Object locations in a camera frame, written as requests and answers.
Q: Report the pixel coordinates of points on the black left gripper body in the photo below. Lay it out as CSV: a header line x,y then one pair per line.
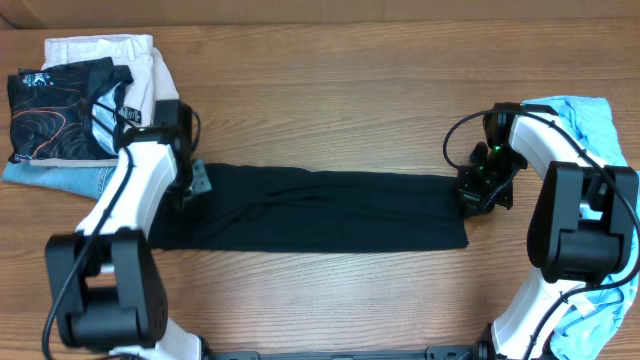
x,y
183,184

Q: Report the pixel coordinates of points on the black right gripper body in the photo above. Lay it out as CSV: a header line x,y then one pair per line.
x,y
490,185

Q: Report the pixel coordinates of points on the plain black t-shirt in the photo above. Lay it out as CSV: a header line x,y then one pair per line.
x,y
285,209

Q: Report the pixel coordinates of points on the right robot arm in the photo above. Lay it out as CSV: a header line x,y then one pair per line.
x,y
580,232

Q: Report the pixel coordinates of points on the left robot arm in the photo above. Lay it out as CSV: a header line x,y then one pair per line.
x,y
108,295

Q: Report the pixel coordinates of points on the blue folded jeans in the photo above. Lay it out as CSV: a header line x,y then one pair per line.
x,y
85,181

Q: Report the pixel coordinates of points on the beige folded trousers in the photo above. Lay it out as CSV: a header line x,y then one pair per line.
x,y
152,82

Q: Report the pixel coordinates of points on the black patterned folded shirt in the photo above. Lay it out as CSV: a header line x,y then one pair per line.
x,y
67,112

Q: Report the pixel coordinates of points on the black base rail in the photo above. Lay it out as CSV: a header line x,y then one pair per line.
x,y
340,356

